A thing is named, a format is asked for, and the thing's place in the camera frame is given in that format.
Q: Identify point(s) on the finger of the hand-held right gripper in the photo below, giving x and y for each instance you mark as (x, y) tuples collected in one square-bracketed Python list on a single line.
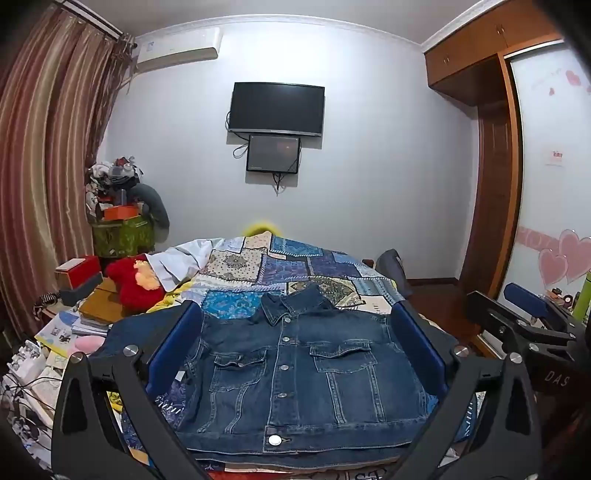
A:
[(489, 314), (526, 300)]

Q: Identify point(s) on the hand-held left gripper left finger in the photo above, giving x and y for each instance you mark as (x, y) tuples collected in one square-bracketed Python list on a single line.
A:
[(180, 341)]

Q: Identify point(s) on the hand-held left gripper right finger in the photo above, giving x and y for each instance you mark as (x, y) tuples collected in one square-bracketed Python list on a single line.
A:
[(415, 341)]

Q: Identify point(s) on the blue denim jacket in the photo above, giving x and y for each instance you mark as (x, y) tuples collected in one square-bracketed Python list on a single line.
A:
[(295, 369)]

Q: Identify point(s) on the yellow cloth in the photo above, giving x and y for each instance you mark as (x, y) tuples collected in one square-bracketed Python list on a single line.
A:
[(175, 291)]

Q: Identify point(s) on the dark garment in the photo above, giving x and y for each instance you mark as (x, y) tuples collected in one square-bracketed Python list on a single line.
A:
[(392, 270)]

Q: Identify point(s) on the red plush toy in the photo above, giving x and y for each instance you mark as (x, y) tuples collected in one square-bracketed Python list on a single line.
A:
[(129, 284)]

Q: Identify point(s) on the white cloth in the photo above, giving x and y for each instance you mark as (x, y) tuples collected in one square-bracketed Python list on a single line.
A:
[(180, 258)]

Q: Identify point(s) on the brown cardboard box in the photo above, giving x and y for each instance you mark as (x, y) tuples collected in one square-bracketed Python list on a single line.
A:
[(104, 304)]

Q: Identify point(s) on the pink soft item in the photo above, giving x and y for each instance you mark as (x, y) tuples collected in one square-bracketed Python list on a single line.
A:
[(90, 346)]

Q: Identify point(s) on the black device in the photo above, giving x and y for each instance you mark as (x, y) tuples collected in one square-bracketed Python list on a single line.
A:
[(81, 290)]

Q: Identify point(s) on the stack of books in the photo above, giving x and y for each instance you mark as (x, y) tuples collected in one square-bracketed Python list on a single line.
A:
[(64, 334)]

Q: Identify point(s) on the green patterned box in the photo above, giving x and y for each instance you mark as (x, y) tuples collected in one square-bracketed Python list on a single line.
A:
[(122, 237)]

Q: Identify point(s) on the red box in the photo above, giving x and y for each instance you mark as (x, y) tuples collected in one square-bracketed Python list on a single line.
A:
[(81, 270)]

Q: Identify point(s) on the blue patchwork blanket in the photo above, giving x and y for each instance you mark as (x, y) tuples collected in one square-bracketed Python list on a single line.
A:
[(286, 267)]

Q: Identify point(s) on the yellow round object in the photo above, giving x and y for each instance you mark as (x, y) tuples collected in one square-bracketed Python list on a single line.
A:
[(262, 228)]

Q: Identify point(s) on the orange box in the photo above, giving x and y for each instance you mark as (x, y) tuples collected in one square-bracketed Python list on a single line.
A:
[(121, 212)]

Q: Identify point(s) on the pile of clutter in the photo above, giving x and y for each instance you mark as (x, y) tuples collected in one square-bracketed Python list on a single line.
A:
[(108, 180)]

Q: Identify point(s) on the brown striped curtain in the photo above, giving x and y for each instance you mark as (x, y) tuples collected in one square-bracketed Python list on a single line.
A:
[(51, 138)]

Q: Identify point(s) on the wooden wardrobe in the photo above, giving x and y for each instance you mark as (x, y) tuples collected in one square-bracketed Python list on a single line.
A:
[(461, 60)]

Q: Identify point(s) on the white air conditioner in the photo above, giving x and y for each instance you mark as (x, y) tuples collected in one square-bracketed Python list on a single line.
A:
[(178, 48)]

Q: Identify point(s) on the small black wall monitor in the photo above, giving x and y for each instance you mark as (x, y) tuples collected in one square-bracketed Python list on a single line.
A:
[(273, 153)]

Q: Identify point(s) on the black wall television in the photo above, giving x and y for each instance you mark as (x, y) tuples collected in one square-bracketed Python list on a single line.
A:
[(277, 108)]

